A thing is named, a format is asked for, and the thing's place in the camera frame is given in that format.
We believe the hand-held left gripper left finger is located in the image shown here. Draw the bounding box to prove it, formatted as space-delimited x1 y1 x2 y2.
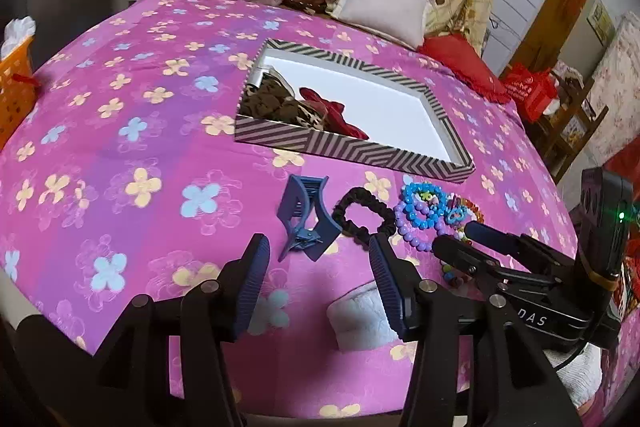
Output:
75 233 273 427

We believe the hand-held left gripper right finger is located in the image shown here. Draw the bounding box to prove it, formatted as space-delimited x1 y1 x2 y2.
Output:
367 234 586 427

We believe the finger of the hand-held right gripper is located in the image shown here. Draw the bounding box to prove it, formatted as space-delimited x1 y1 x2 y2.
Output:
432 237 551 303
464 221 581 273

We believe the multicoloured round bead bracelet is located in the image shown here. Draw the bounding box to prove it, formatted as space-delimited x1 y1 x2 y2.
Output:
440 227 476 288

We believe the rainbow bead bracelet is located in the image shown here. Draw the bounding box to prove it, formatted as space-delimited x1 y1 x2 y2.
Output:
450 194 486 225

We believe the white fluffy scrunchie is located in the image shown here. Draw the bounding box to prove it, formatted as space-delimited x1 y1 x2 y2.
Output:
327 282 401 350

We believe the purple bead bracelet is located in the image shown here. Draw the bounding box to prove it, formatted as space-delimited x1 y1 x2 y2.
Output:
393 199 436 253

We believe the blue bead bracelet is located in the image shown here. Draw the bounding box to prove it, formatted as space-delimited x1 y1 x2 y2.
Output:
401 182 451 230

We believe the blue hair claw clip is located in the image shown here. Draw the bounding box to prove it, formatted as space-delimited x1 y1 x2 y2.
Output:
276 175 341 263

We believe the black scrunchie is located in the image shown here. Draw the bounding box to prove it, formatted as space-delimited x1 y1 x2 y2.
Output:
331 187 397 250

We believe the striped cardboard box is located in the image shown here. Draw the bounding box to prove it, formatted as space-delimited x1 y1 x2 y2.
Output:
234 38 476 184

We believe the wooden chair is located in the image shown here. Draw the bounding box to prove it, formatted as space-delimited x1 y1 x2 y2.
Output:
530 72 608 180

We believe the floral fabric panel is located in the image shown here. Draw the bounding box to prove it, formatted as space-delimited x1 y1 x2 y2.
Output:
590 14 640 158

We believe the red shopping bag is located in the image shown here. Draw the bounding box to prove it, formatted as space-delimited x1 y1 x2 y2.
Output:
502 63 556 122

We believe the leopard print scrunchie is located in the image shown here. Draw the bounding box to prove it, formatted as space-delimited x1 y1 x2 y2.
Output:
295 99 331 132

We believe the red pillow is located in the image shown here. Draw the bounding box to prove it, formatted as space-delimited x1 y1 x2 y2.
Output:
417 34 511 102

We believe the brown scrunchie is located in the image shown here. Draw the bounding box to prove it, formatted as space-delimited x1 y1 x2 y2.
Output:
240 74 301 125

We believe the pink floral bedsheet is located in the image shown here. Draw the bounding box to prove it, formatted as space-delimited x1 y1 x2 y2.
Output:
0 0 601 418

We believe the red scrunchie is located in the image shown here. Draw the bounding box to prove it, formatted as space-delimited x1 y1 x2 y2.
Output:
299 88 371 141

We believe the white pillow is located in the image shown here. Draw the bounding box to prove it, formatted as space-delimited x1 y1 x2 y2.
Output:
332 0 436 48

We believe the orange plastic basket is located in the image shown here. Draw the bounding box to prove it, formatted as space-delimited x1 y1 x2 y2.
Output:
0 34 43 148

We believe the white tissue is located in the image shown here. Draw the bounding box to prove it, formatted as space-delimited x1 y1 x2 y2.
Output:
2 17 37 58

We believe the wall picture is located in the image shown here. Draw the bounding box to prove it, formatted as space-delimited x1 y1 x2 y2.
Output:
587 2 616 42

